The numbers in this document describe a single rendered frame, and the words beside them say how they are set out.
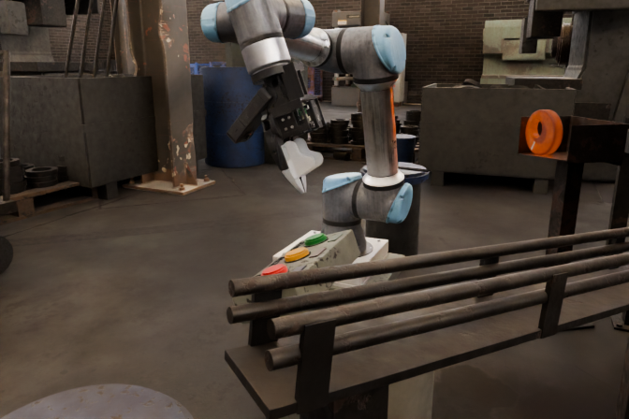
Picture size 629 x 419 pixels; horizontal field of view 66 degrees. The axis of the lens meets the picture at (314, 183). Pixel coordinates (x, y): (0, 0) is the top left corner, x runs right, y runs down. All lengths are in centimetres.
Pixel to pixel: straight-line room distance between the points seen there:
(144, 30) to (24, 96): 92
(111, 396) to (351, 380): 53
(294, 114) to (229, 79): 352
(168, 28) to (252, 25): 282
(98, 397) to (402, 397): 45
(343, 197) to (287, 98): 63
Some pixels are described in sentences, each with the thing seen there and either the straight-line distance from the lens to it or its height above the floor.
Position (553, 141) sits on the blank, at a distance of 180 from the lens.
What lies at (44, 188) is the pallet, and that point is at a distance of 349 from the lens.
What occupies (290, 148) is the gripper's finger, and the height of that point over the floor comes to 77.
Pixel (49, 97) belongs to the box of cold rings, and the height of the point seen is 69.
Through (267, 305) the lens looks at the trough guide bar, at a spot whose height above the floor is 73.
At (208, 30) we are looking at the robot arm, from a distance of 101.
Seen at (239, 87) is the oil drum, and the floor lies 71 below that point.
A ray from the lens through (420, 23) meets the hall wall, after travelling 1163.
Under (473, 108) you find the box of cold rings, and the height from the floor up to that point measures 60.
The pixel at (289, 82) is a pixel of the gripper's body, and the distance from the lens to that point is 80.
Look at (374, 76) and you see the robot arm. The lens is 123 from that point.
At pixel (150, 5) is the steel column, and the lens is 381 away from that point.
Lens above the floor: 90
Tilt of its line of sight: 14 degrees down
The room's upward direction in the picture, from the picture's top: straight up
